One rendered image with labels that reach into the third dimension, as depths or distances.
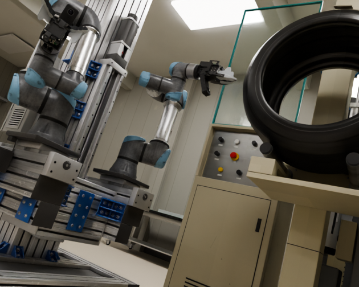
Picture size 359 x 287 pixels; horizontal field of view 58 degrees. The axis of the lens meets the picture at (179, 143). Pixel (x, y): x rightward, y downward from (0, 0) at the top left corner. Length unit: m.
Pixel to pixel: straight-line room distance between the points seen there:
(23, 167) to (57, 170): 0.16
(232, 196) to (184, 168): 4.15
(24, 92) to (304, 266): 1.30
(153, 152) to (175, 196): 4.30
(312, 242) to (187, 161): 4.79
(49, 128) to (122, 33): 0.71
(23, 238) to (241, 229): 1.11
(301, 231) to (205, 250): 0.69
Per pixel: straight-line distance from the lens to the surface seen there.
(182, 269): 2.04
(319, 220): 1.48
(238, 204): 1.95
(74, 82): 1.34
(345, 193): 1.11
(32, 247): 1.72
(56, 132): 1.42
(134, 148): 1.74
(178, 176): 6.10
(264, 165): 1.17
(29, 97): 1.44
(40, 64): 1.33
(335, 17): 1.37
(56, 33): 1.20
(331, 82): 1.70
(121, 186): 1.67
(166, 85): 1.59
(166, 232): 5.97
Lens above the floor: 0.54
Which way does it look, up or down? 14 degrees up
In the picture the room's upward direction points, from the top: 17 degrees clockwise
